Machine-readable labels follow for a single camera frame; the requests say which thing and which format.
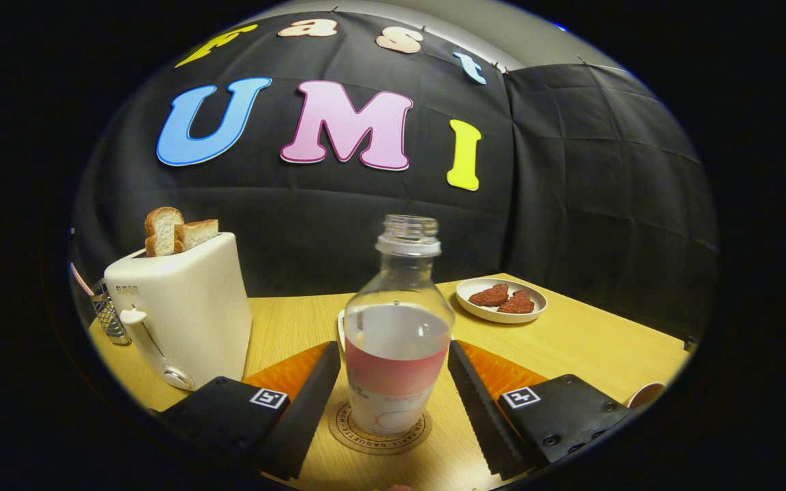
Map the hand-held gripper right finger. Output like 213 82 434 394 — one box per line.
448 340 639 478

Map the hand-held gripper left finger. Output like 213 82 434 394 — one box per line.
158 341 343 481

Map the round wooden coaster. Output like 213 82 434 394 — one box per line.
329 399 433 456

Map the clear juice bottle pink label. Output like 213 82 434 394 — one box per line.
343 214 456 437

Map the beige cup wooden handle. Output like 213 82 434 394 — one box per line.
627 382 668 410

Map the round white plate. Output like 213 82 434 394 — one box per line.
456 277 549 324

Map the red meat piece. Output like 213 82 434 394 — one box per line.
469 284 510 308
497 291 536 314

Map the wooden table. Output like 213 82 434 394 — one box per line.
89 273 697 491

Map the white toaster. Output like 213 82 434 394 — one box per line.
104 232 253 391

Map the toasted bread slice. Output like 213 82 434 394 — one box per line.
145 207 184 258
175 219 220 253

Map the metal mesh holder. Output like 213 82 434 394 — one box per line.
91 278 132 346

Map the black backdrop cloth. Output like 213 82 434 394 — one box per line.
69 10 718 342

